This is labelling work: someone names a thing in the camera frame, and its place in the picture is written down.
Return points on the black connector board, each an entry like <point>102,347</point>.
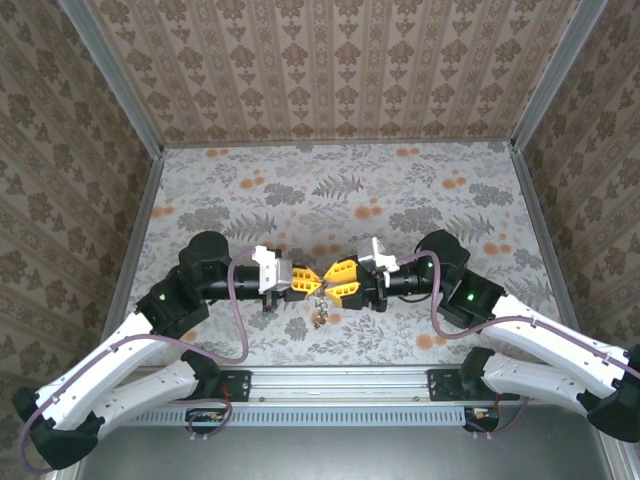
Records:
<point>482,417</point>
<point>205,417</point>

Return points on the aluminium table side rail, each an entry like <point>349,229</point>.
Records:
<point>132,240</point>
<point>547,245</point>

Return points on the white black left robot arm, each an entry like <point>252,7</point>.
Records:
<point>100,370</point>

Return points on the silver split keyring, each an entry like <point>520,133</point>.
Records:
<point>323,290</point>

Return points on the aluminium frame post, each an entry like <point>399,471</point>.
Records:
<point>560,75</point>
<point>112,77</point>

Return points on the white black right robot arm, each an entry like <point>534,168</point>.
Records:
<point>545,345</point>

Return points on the aluminium table end rail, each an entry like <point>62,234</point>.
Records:
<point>340,143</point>

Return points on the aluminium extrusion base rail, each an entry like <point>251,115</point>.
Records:
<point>325,382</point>

